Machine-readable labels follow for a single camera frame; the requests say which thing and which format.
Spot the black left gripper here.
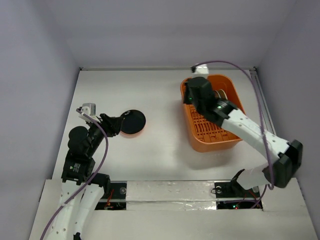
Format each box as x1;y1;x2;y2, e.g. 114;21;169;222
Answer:
86;112;123;155

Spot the orange red plate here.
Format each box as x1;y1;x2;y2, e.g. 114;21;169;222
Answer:
120;129;145;139

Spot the blue floral patterned plate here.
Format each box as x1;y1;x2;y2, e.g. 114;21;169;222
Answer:
214;90;221;99

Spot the black plate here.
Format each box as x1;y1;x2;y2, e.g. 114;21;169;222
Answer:
121;109;146;135

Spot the pale green rimmed plate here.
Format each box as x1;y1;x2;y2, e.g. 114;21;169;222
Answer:
218;89;228;100

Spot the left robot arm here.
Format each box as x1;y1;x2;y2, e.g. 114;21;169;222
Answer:
40;112;124;240

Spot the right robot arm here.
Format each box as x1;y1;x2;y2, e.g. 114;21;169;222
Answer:
183;76;303;196

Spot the orange plastic dish rack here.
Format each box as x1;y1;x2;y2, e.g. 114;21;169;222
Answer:
182;74;245;153

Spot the silver foil tape strip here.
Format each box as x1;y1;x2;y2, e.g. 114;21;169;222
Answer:
125;180;217;211

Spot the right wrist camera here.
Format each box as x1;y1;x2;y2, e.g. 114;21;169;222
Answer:
190;64;209;75

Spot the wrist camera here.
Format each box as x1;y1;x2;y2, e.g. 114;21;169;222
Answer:
190;64;209;75
76;102;96;118

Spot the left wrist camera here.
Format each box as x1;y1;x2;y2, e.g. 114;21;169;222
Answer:
76;102;96;118

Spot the aluminium side rail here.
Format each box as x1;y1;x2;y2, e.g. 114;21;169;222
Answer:
249;67;277;135

